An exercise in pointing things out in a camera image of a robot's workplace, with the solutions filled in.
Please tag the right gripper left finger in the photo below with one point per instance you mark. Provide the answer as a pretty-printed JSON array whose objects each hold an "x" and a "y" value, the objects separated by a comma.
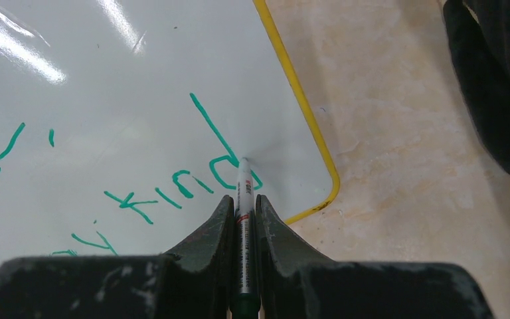
[{"x": 190, "y": 280}]

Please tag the black floral blanket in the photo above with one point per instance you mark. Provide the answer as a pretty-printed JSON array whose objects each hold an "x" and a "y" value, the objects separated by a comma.
[{"x": 478, "y": 35}]

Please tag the yellow-framed whiteboard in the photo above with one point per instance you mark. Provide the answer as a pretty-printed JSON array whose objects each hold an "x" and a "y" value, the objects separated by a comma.
[{"x": 122, "y": 123}]

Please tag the green whiteboard marker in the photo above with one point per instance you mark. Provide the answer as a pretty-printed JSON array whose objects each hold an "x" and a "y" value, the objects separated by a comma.
[{"x": 245, "y": 298}]

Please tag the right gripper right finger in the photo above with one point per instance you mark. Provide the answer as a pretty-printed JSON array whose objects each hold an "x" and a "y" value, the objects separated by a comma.
[{"x": 298, "y": 281}]

